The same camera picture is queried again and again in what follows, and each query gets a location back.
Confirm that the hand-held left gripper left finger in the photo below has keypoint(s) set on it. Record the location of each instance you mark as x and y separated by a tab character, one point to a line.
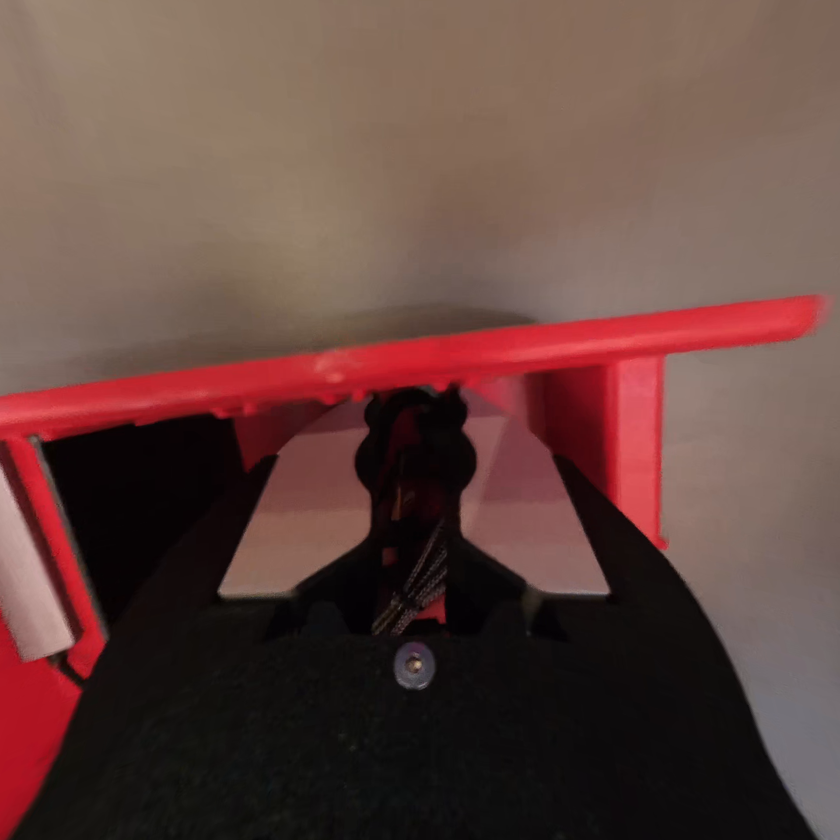
295	525

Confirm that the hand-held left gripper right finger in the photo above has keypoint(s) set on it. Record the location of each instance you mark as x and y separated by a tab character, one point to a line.
532	525

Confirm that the red plastic bin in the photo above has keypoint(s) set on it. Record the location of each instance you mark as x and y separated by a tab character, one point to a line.
460	355

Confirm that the grey desk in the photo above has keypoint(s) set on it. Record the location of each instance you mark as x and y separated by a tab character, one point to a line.
394	158

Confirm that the black divider in red bin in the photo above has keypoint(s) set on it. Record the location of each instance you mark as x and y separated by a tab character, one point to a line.
145	512

